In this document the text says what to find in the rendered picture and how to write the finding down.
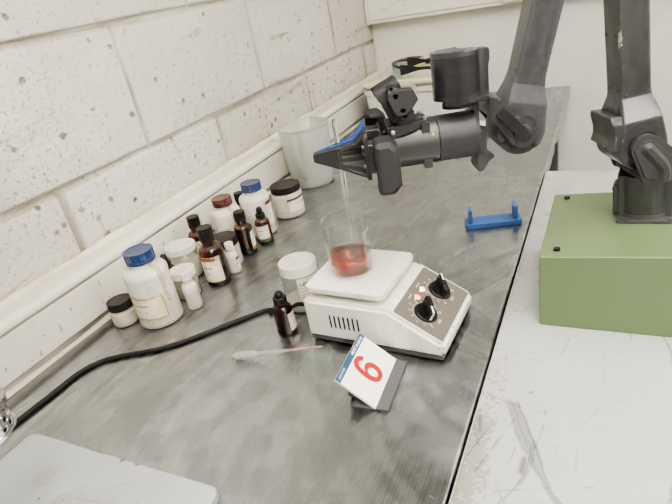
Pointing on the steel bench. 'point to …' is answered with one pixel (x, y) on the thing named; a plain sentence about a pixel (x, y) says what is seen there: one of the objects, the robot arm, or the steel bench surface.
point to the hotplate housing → (378, 321)
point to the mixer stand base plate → (89, 478)
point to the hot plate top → (386, 264)
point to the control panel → (447, 308)
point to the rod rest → (493, 219)
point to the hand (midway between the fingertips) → (340, 153)
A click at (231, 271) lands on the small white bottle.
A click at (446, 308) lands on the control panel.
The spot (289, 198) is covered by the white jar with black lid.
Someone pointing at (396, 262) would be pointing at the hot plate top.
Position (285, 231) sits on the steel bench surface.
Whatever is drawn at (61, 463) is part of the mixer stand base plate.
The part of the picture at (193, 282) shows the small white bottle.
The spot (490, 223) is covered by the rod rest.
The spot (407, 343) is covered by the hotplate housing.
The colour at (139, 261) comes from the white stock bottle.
